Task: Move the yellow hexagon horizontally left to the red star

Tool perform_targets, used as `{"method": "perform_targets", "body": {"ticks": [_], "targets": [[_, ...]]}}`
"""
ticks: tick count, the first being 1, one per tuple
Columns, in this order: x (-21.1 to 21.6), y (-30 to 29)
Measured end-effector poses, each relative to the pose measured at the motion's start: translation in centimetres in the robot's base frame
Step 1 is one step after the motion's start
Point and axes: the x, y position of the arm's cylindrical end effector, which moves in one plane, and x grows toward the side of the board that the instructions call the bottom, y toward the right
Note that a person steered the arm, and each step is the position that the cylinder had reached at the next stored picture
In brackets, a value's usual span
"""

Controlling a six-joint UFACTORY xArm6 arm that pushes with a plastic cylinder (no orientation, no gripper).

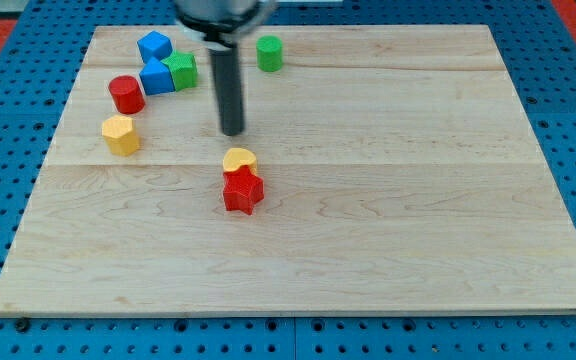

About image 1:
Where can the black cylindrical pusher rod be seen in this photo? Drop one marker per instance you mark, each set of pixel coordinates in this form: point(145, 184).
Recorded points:
point(227, 82)

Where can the green star block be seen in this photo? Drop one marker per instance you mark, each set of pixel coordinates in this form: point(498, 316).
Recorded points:
point(183, 69)

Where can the red star block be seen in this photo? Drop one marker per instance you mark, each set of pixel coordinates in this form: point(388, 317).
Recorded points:
point(242, 190)

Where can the yellow hexagon block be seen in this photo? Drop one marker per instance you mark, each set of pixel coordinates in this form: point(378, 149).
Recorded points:
point(120, 135)

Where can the green cylinder block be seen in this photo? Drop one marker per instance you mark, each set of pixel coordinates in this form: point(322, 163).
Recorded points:
point(269, 51)

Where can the blue triangle block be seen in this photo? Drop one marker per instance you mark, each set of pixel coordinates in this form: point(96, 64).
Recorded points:
point(156, 78)

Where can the blue cube block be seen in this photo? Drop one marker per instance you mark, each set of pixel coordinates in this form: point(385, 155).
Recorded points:
point(154, 45)

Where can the yellow heart block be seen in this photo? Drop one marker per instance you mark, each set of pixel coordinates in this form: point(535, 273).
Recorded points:
point(237, 157)

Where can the red cylinder block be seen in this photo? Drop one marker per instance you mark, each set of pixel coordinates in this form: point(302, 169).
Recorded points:
point(126, 94)

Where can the wooden board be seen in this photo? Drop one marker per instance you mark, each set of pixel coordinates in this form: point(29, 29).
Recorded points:
point(401, 178)

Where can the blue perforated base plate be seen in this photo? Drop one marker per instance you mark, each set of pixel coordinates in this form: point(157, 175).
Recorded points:
point(38, 67)

